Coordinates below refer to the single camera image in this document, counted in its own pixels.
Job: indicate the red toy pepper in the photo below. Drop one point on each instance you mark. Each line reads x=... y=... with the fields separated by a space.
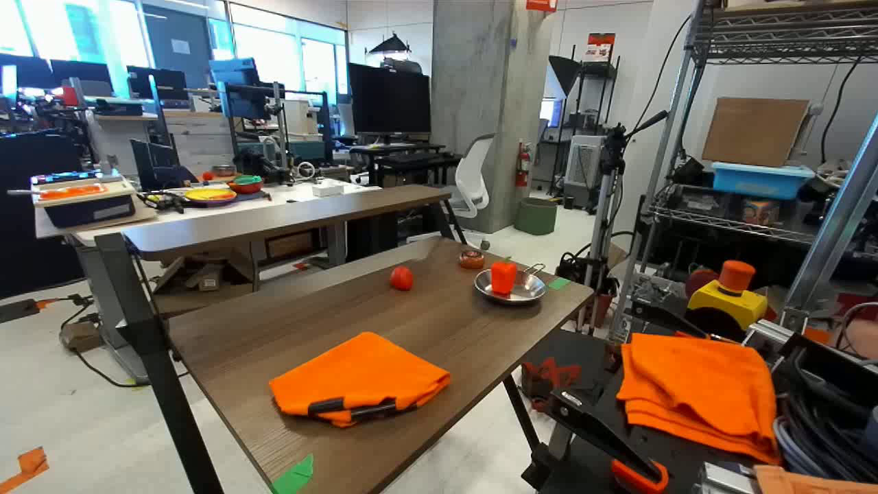
x=503 y=278

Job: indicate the yellow plate with food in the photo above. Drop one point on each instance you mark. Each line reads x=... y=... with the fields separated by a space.
x=208 y=196

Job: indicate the small reddish brown object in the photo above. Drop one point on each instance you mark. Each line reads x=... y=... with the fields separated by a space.
x=470 y=260

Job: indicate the red toy tomato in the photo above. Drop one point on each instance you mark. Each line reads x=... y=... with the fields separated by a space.
x=402 y=278

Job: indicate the white office chair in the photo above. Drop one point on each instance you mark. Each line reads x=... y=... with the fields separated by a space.
x=472 y=180

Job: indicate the green bin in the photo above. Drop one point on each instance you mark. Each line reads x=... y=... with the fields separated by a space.
x=535 y=215

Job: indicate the red fire extinguisher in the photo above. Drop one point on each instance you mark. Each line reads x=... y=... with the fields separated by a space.
x=521 y=165

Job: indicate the green tape strip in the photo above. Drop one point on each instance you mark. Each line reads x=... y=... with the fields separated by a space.
x=557 y=283
x=295 y=475

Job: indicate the white desk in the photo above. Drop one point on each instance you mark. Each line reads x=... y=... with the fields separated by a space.
x=292 y=194

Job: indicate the black computer monitor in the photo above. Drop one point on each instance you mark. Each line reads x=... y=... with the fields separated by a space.
x=387 y=101

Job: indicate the brown top bench desk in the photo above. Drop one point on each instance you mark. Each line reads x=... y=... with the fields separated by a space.
x=274 y=215

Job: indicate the black storage shelf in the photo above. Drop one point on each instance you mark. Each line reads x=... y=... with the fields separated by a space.
x=580 y=127

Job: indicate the green and red bowl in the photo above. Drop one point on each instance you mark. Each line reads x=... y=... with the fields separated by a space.
x=245 y=185

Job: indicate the yellow emergency stop red button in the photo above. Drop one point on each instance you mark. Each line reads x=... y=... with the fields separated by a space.
x=728 y=298

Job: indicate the flat orange cloth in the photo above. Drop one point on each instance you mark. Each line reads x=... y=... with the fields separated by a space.
x=701 y=393

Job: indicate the blue plastic bin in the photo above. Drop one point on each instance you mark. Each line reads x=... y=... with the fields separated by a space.
x=761 y=180

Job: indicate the brown cardboard sheet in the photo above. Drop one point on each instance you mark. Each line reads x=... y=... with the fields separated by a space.
x=756 y=131

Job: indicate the black white box orange lid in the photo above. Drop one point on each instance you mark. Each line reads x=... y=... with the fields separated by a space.
x=85 y=204

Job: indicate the silver aluminium beam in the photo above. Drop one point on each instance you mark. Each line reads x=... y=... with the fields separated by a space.
x=831 y=230

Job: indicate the orange floor tape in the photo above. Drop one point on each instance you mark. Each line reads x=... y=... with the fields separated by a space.
x=26 y=467

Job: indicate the camera on silver tripod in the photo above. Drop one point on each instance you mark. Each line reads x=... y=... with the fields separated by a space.
x=605 y=196

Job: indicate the black metal table frame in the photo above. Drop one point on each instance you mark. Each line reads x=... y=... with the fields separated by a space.
x=165 y=375

